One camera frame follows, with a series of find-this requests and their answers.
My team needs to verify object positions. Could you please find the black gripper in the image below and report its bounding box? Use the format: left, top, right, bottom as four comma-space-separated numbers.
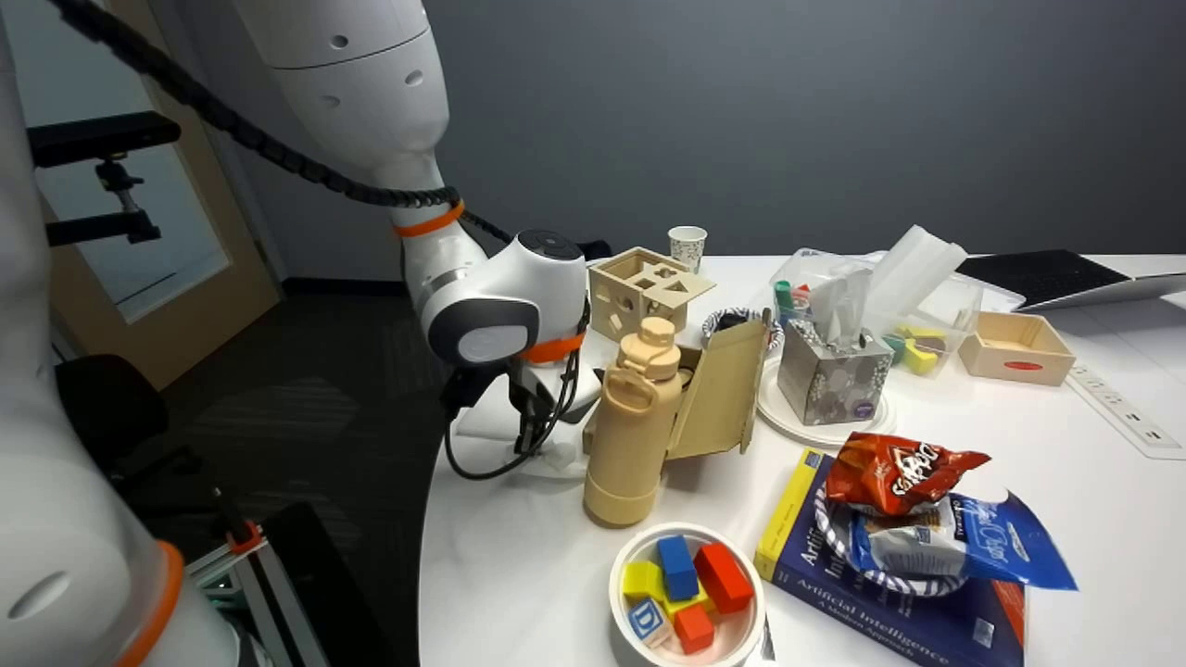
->
511, 339, 592, 461

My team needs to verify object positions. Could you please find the wooden shape sorter box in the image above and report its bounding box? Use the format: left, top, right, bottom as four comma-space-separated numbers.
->
586, 244, 718, 348

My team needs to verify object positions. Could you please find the yellow wooden block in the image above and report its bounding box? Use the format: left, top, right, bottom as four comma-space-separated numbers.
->
617, 556, 669, 608

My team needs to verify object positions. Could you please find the brown cardboard box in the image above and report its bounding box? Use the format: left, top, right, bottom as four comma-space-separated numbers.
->
663, 317, 769, 467

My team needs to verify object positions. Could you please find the blue wooden block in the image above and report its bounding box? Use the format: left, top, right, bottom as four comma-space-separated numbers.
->
653, 535, 705, 603

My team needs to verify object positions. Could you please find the blue letter block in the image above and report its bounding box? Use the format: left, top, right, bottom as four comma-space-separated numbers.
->
626, 596, 673, 645

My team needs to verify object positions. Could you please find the large red wooden block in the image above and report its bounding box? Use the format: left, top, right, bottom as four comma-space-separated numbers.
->
694, 539, 758, 618

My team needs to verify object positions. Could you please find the small white cup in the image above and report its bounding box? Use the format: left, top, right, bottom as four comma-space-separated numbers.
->
663, 222, 711, 276

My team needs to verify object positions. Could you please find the small red wooden block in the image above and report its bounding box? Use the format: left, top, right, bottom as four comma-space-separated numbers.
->
669, 601, 718, 659

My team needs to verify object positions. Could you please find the white round bowl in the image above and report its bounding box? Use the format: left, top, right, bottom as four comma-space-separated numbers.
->
605, 519, 769, 667

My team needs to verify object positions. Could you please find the grey marble tissue box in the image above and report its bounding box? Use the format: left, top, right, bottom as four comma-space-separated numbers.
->
775, 317, 896, 432

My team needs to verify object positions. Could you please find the tripod with orange clamp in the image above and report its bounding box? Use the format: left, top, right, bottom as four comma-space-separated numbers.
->
182, 487, 331, 667

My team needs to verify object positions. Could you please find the white tissue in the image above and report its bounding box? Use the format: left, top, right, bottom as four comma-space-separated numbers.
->
809, 264, 879, 357

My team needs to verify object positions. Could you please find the brown wooden door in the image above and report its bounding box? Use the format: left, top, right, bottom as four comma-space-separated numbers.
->
32, 0, 284, 394

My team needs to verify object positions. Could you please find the red chips bag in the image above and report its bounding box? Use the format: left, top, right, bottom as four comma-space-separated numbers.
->
822, 432, 994, 519

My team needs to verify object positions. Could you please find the blue hardcover book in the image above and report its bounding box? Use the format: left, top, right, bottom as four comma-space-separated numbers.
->
753, 445, 1029, 667

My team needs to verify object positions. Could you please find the small yellow object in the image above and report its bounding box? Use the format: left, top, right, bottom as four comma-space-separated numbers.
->
896, 328, 947, 380

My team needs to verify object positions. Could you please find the translucent plastic bag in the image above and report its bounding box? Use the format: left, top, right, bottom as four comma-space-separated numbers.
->
863, 222, 969, 339

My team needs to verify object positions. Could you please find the black office chair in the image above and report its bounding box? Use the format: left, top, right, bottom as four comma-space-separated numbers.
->
48, 348, 213, 498

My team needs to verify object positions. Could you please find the clear plastic container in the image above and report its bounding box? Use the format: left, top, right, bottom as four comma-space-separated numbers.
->
769, 244, 984, 382

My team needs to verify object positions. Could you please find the small wooden tray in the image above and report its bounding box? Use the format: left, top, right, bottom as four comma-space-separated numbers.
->
956, 309, 1078, 391

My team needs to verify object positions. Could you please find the blue foil bag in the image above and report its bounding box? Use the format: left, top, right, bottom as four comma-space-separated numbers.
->
940, 488, 1082, 595

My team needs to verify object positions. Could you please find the black laptop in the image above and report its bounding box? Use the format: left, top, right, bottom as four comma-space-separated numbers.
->
956, 244, 1186, 317

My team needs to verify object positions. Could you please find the clear plastic ruler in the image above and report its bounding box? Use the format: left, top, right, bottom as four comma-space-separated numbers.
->
1066, 360, 1186, 462

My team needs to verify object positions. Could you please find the black looped cable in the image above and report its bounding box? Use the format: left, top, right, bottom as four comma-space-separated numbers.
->
440, 365, 586, 487

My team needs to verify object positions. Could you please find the striped rope toy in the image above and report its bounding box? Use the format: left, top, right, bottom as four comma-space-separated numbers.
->
809, 477, 974, 603

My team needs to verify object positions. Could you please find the black corrugated cable conduit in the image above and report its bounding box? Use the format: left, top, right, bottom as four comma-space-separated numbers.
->
48, 0, 522, 244

